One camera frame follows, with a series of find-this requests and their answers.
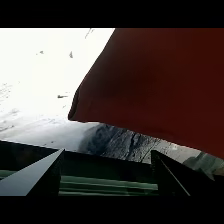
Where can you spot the red garment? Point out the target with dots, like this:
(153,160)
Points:
(156,83)

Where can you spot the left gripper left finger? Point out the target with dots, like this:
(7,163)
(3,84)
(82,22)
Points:
(36,178)

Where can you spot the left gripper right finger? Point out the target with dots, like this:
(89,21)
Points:
(173,178)

